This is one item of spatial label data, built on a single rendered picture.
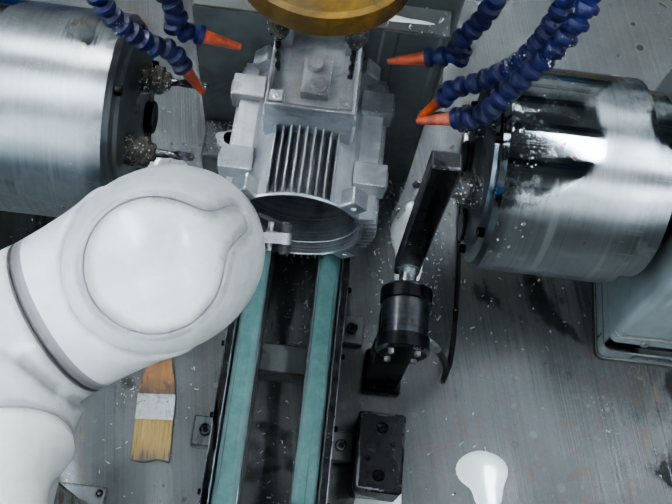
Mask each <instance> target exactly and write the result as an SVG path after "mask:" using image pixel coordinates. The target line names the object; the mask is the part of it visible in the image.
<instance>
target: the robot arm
mask: <svg viewBox="0 0 672 504"><path fill-rule="evenodd" d="M292 232H293V224H291V223H289V222H287V221H283V222H281V221H279V220H276V219H274V218H272V217H270V216H268V215H266V214H264V213H259V214H257V211H256V210H255V208H254V206H253V204H252V203H251V202H250V200H249V199H248V198H247V197H246V196H245V195H244V194H243V193H242V192H241V191H240V190H239V189H238V188H237V187H236V186H235V185H233V184H232V183H231V182H229V181H228V180H226V179H225V178H223V177H222V176H220V175H218V174H216V173H214V172H211V171H208V170H206V169H203V168H198V167H194V166H189V165H178V164H170V165H158V166H152V167H148V168H144V169H140V170H137V171H134V172H132V173H129V174H126V175H124V176H122V177H120V178H118V179H116V180H114V181H112V182H111V183H109V184H107V185H106V186H102V187H99V188H97V189H95V190H93V191H92V192H90V193H89V194H88V195H87V196H86V197H84V198H83V199H82V200H81V201H80V202H79V203H77V204H76V205H75V206H74V207H72V208H71V209H69V210H68V211H67V212H65V213H64V214H62V215H61V216H59V217H58V218H56V219H55V220H53V221H52V222H50V223H48V224H47V225H45V226H44V227H42V228H40V229H39V230H37V231H35V232H34V233H32V234H30V235H29V236H27V237H25V238H23V239H22V240H20V241H18V242H16V243H14V244H12V245H10V246H8V247H6V248H4V249H2V250H0V504H49V493H50V489H51V485H52V483H53V481H54V480H55V479H56V478H57V477H58V476H59V475H60V474H61V473H62V472H63V471H64V470H65V469H66V468H67V466H68V465H69V463H70V462H71V460H72V458H73V455H74V450H75V444H74V433H75V430H76V427H77V424H78V422H79V419H80V417H81V415H82V413H83V408H82V404H81V401H83V400H84V399H86V398H87V397H89V396H91V395H92V394H94V393H95V392H97V391H99V390H100V389H102V388H104V387H106V386H108V385H110V384H112V383H114V382H116V381H118V380H120V379H122V378H124V377H126V376H128V375H130V374H132V373H134V372H136V371H139V370H141V369H143V368H145V367H148V366H150V365H153V364H155V363H158V362H160V361H163V360H166V359H169V358H172V357H176V356H180V355H182V354H185V353H187V352H189V351H190V350H192V349H193V348H194V347H195V346H197V345H199V344H201V343H203V342H205V341H207V340H209V339H211V338H212V337H214V336H215V335H217V334H218V333H220V332H221V331H222V330H223V329H225V328H226V327H227V326H228V325H229V324H231V323H232V322H233V321H234V320H235V319H236V318H237V317H238V316H239V314H240V313H241V312H242V311H243V310H244V308H245V307H246V306H247V304H248V303H249V301H250V300H251V298H252V296H253V294H254V293H255V291H256V289H257V286H258V283H259V281H260V278H261V275H262V271H263V267H264V260H265V250H266V251H274V252H278V253H280V254H281V255H286V254H289V253H290V249H291V241H292Z"/></svg>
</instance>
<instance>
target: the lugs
mask: <svg viewBox="0 0 672 504"><path fill-rule="evenodd" d="M272 53H273V47H272V46H271V45H270V44H268V45H266V46H264V47H262V48H260V49H258V50H256V51H255V56H254V61H253V65H254V66H255V67H257V68H258V69H259V70H261V71H262V72H266V71H268V70H270V64H271V58H272ZM380 75H381V67H380V66H379V65H377V64H376V63H375V62H374V61H373V60H372V59H370V58H367V59H365V60H363V66H362V74H361V81H362V82H363V83H365V84H366V85H367V86H370V85H373V84H375V83H378V82H380ZM232 184H233V185H235V186H236V187H237V188H238V189H239V190H240V191H241V192H242V193H243V194H244V195H245V196H246V197H247V198H248V199H250V198H253V197H256V196H257V190H258V184H259V179H257V178H256V177H254V176H252V175H251V174H249V173H244V174H241V175H239V176H236V177H233V179H232ZM367 201H368V195H367V194H365V193H364V192H362V191H361V190H360V189H358V188H357V187H351V188H348V189H345V190H342V195H341V204H340V207H341V208H342V209H344V210H346V211H347V212H349V213H350V214H352V215H356V214H360V213H363V212H366V211H367ZM356 251H357V247H351V248H349V249H347V250H344V251H341V252H338V253H333V255H335V256H337V257H339V258H340V259H345V258H349V257H353V256H356Z"/></svg>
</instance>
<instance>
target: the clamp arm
mask: <svg viewBox="0 0 672 504"><path fill-rule="evenodd" d="M462 164H463V155H462V154H461V153H455V152H447V151H439V150H433V151H432V152H431V155H430V158H429V161H428V164H427V166H426V169H425V172H424V175H423V178H422V181H421V184H420V187H419V190H418V193H417V196H416V199H415V202H414V205H413V208H412V211H411V214H410V217H409V220H408V223H407V225H406V228H405V231H404V234H403V237H402V240H401V243H400V246H399V249H398V252H397V255H396V258H395V263H394V273H395V274H399V275H400V274H401V273H402V267H404V272H406V273H408V272H410V267H413V269H412V273H414V274H415V275H416V270H417V276H418V275H419V273H420V270H421V268H422V265H423V263H424V261H425V258H426V256H427V253H428V251H429V249H430V246H431V244H432V241H433V239H434V237H435V234H436V232H437V229H438V227H439V225H440V222H441V220H442V217H443V215H444V212H445V210H446V208H447V205H448V203H449V200H450V198H451V196H452V193H453V191H454V188H455V186H456V184H457V181H458V179H459V176H460V174H461V172H462ZM417 276H416V278H417Z"/></svg>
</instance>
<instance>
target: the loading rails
mask: <svg viewBox="0 0 672 504"><path fill-rule="evenodd" d="M275 258H276V252H274V253H272V251H265V260H264V267H263V271H262V275H261V278H260V281H259V283H258V286H257V289H256V291H255V293H254V294H253V296H252V298H251V300H250V301H249V303H248V304H247V306H246V307H245V308H244V310H243V311H242V312H241V313H240V314H239V316H238V317H237V318H236V319H235V320H234V321H233V322H232V323H231V324H229V325H228V326H227V327H226V328H225V329H223V330H222V331H221V332H224V333H226V336H225V340H222V342H221V346H224V349H223V355H222V361H221V368H220V374H219V380H218V387H217V393H216V399H215V405H214V412H212V411H211V412H210V416H205V415H195V417H194V423H193V429H192V435H191V441H190V444H191V447H193V448H200V449H207V456H206V462H205V468H204V474H203V481H202V487H201V488H198V491H197V495H200V499H199V504H241V501H242V494H243V487H244V480H245V473H246V465H247V458H248V451H249V444H250V437H251V430H252V422H253V415H254V408H255V401H256V394H257V387H258V379H260V380H267V381H276V382H285V383H293V384H303V388H302V396H301V405H300V413H299V422H298V430H297V439H296V447H295V456H294V464H293V473H292V482H291V490H290V499H289V504H330V503H327V496H328V486H329V476H330V466H331V463H332V464H340V465H351V463H352V460H353V448H354V437H355V434H354V433H352V432H344V431H338V426H335V416H336V406H337V396H338V385H339V375H340V365H341V360H344V359H345V354H342V346H343V347H351V348H361V347H362V344H363V336H364V325H365V319H364V318H361V317H352V316H345V315H346V305H347V295H348V293H351V287H348V285H349V275H350V265H351V257H349V258H345V259H340V258H339V257H337V256H335V255H333V254H326V255H324V257H323V259H322V255H318V259H317V268H316V277H315V285H314V294H313V302H312V311H311V319H310V328H309V336H308V345H307V347H301V346H292V345H284V344H275V343H267V342H264V336H265V329H266V322H267V315H268V308H269V301H270V293H271V286H272V279H273V272H274V265H275Z"/></svg>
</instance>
